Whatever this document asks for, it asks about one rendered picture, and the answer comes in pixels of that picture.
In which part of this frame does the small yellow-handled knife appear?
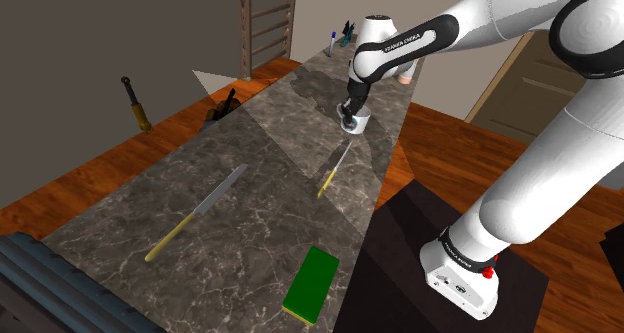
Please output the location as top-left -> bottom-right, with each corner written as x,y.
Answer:
316,139 -> 355,200

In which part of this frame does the teal and black figure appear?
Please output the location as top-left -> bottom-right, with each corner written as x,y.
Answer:
339,20 -> 357,48

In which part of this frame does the dark robot stand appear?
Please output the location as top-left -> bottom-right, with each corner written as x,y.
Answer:
332,178 -> 551,333

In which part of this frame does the wooden ladder-back chair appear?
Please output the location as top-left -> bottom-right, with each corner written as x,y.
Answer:
236,0 -> 299,82

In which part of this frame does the black and yellow pump bottle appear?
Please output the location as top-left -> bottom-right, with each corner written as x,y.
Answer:
120,75 -> 154,135

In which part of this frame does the blue-grey ribbed furniture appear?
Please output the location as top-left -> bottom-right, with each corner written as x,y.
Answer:
0,231 -> 165,333

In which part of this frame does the beige panelled door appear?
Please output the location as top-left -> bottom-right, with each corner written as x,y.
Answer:
463,29 -> 588,145

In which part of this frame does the large yellow-handled knife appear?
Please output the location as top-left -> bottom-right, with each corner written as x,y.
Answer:
144,163 -> 249,263

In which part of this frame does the green and yellow sponge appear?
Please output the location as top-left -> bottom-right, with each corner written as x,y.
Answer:
281,245 -> 341,327

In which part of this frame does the white cup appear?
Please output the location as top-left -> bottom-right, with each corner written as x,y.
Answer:
336,102 -> 372,136

